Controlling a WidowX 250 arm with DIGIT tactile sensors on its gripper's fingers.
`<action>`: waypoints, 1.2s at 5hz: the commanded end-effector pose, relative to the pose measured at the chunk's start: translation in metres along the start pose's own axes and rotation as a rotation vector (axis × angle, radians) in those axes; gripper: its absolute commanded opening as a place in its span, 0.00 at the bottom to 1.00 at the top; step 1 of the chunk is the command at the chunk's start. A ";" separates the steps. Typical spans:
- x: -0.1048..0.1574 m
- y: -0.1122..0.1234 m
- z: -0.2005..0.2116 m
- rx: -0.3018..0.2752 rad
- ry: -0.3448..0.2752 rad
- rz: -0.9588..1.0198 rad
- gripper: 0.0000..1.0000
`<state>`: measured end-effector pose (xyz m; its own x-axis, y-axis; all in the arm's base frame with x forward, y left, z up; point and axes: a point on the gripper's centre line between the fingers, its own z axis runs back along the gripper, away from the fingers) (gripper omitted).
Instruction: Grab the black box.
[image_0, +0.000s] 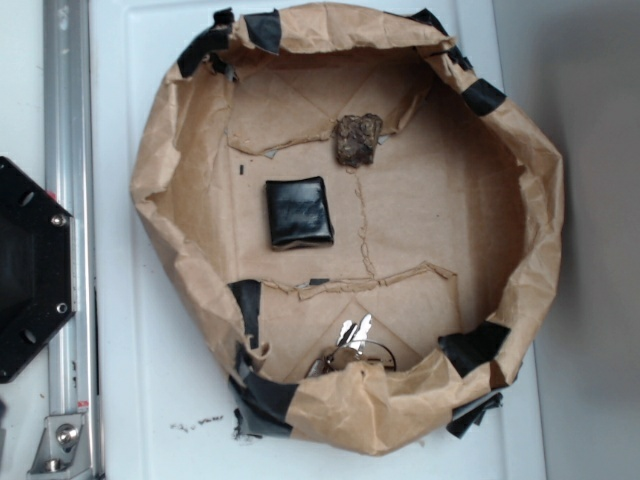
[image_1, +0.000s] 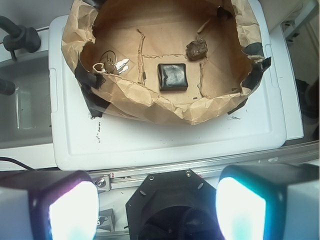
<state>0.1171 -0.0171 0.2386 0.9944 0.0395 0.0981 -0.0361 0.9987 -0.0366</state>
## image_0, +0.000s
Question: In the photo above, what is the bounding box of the brown paper bag tray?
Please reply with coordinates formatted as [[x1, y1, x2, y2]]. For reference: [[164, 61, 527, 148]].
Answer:
[[130, 3, 564, 455]]

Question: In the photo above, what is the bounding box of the black box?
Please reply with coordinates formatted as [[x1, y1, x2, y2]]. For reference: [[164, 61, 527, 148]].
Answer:
[[265, 176, 334, 250]]

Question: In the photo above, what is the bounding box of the brown crumpled lump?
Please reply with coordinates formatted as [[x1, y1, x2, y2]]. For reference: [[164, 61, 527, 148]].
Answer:
[[335, 113, 383, 168]]

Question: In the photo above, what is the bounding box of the silver corner bracket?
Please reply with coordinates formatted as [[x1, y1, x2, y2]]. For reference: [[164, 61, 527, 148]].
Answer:
[[26, 413, 90, 479]]

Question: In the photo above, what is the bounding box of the silver key bunch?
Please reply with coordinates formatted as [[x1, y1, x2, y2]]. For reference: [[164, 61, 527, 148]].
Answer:
[[305, 313, 398, 378]]

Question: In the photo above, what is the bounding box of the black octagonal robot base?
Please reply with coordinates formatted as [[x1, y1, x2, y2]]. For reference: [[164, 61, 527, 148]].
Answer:
[[0, 157, 75, 384]]

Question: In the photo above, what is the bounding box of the aluminium extrusion rail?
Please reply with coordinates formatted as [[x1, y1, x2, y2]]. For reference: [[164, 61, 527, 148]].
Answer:
[[43, 1, 105, 479]]

